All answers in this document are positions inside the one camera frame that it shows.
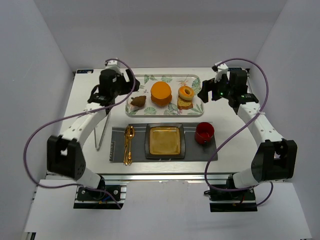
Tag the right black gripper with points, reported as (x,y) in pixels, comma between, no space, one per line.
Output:
(207,88)

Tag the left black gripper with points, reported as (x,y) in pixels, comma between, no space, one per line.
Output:
(129,81)

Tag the round orange bread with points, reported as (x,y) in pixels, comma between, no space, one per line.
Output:
(161,93)

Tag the metal serving tongs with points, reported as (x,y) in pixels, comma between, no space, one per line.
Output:
(102,130)

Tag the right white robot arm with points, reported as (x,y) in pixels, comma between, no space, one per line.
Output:
(275,157)

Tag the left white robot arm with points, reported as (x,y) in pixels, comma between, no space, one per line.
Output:
(64,152)

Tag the brown bread slice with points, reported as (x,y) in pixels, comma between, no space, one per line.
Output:
(183,104)

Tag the orange glazed donut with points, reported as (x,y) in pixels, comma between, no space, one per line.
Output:
(186,93)

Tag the brown chocolate croissant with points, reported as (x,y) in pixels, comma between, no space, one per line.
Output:
(138,101)

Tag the leaf-pattern serving tray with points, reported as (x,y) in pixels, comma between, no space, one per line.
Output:
(175,81)

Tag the red cup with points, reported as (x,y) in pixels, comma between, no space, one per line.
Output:
(204,133)

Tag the gold spoon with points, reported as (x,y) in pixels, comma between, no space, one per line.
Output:
(130,136)

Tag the grey placemat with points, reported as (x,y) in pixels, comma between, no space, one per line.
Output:
(194,152)

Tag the square black gold plate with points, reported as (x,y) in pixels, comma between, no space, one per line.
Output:
(165,141)

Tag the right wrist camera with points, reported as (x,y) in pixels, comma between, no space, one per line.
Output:
(220,68)

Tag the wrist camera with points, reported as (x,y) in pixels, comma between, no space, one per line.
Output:
(220,68)
(113,65)

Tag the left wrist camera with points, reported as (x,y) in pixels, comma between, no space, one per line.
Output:
(113,65)

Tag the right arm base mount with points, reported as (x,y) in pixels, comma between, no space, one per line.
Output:
(229,202)

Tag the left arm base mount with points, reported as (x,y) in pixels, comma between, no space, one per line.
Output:
(89,200)

